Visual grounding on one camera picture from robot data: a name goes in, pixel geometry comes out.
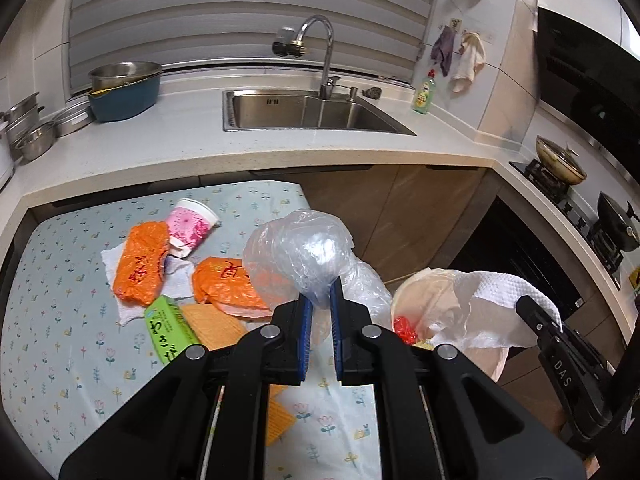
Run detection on floral tablecloth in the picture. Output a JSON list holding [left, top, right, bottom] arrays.
[[0, 180, 391, 480]]

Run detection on green dish soap bottle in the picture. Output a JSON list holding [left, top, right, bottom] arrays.
[[411, 69, 437, 115]]

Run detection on black oven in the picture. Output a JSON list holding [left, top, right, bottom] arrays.
[[447, 195, 583, 321]]

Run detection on beige wok with lid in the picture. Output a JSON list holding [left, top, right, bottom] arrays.
[[535, 135, 588, 186]]

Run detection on black range hood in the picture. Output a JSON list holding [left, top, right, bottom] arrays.
[[532, 6, 640, 153]]

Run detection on beige cloth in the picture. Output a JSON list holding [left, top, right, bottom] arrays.
[[450, 31, 486, 93]]

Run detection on orange plastic bag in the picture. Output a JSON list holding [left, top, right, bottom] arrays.
[[192, 256, 273, 318], [112, 221, 171, 306]]

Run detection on steel bowl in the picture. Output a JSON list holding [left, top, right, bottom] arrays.
[[89, 61, 163, 92]]

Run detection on red wrapper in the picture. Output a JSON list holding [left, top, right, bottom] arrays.
[[392, 316, 418, 346]]

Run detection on window blinds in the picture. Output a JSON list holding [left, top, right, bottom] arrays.
[[65, 0, 441, 97]]

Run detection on black pan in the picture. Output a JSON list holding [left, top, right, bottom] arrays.
[[597, 191, 640, 252]]

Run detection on blue basin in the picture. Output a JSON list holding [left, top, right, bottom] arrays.
[[87, 71, 163, 122]]

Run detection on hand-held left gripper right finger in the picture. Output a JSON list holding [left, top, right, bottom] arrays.
[[329, 276, 587, 480]]

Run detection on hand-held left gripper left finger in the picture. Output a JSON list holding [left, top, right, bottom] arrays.
[[59, 294, 314, 480]]

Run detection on small steel pot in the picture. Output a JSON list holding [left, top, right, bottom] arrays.
[[14, 122, 56, 162]]

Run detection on chrome faucet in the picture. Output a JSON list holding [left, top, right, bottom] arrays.
[[272, 15, 342, 101]]

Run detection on white paper towel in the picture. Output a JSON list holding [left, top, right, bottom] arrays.
[[101, 241, 201, 328], [430, 270, 561, 351]]

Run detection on wooden cabinet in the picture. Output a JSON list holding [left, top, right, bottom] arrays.
[[250, 165, 501, 286]]

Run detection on stacked steel pot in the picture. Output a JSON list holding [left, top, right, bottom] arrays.
[[0, 92, 46, 146]]

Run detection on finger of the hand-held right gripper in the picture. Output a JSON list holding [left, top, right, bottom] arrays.
[[515, 295, 565, 343]]

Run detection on white appliance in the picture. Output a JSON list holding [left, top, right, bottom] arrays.
[[0, 130, 16, 188]]

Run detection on black gas stove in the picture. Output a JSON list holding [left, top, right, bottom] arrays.
[[510, 159, 631, 291]]

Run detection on flat steel pan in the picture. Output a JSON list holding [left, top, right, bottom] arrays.
[[52, 101, 96, 137]]

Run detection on purple cloth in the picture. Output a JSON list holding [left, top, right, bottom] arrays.
[[431, 25, 457, 77]]

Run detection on pink paper cup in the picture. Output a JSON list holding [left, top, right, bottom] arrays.
[[165, 198, 221, 259]]

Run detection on green box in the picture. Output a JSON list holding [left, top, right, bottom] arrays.
[[144, 295, 203, 367]]

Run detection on clear plastic bag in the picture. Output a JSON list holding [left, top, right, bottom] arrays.
[[242, 207, 393, 326]]

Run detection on trash bin with white liner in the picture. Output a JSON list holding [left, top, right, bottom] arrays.
[[390, 267, 561, 386]]

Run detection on steel sink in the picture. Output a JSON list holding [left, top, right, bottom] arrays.
[[222, 89, 417, 137]]

